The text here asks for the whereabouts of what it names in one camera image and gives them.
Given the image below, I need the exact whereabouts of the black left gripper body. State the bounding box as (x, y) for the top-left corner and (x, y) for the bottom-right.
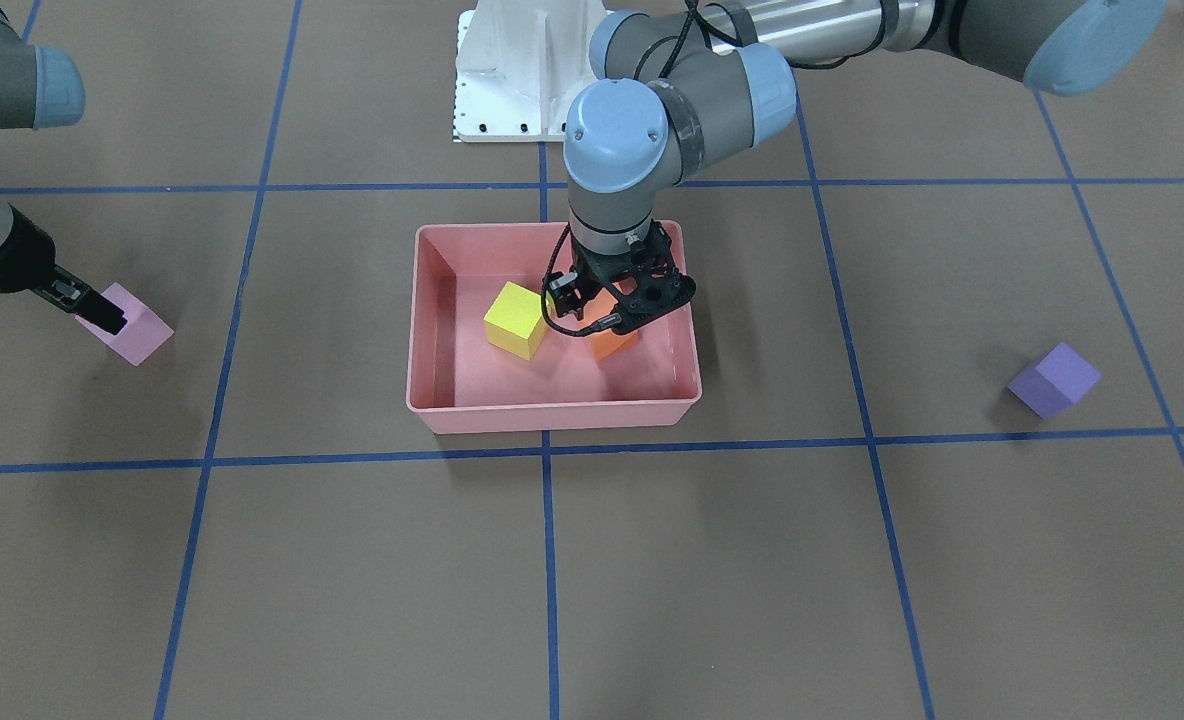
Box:
(572, 237), (651, 301)

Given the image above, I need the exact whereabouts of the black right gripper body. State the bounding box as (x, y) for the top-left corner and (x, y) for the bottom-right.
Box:
(0, 205), (56, 293)

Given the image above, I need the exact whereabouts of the yellow foam block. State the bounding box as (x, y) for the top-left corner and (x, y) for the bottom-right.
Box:
(483, 281), (548, 361)

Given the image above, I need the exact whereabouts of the orange foam block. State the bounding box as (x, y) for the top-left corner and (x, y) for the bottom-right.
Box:
(586, 291), (641, 364)

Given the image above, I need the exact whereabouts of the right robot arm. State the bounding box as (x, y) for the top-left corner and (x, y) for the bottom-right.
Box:
(0, 4), (129, 334)

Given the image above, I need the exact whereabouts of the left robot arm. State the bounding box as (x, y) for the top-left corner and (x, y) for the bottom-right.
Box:
(540, 1), (1167, 336)

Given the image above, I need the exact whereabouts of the pink foam block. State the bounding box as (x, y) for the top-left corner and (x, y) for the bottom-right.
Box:
(75, 283), (173, 366)

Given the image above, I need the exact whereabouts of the purple foam block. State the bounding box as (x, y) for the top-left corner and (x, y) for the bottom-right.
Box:
(1008, 342), (1101, 420)

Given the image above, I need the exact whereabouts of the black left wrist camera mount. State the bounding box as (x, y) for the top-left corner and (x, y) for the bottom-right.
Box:
(596, 220), (697, 334)

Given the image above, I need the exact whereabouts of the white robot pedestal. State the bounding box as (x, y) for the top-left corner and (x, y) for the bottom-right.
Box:
(452, 1), (610, 143)

